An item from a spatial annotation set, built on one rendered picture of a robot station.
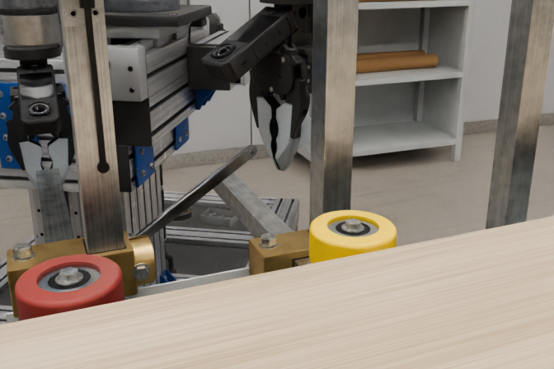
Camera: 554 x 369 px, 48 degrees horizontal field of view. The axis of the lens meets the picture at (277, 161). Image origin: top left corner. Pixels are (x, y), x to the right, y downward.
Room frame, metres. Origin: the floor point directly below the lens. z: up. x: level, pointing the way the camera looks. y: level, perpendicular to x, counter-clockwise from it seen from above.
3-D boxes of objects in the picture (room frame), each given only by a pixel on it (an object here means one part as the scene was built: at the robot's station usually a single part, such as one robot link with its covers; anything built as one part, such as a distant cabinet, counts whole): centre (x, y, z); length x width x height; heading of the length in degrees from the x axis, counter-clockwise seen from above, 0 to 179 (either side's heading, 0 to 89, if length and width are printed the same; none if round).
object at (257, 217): (0.71, 0.00, 0.81); 0.44 x 0.03 x 0.04; 22
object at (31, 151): (0.84, 0.34, 0.86); 0.06 x 0.03 x 0.09; 22
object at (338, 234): (0.53, -0.07, 0.85); 0.08 x 0.08 x 0.11
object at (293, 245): (0.65, -0.04, 0.81); 0.14 x 0.06 x 0.05; 112
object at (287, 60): (0.74, -0.02, 1.04); 0.09 x 0.08 x 0.12; 132
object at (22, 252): (0.54, 0.24, 0.88); 0.02 x 0.02 x 0.01
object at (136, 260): (0.56, 0.19, 0.85); 0.14 x 0.06 x 0.05; 112
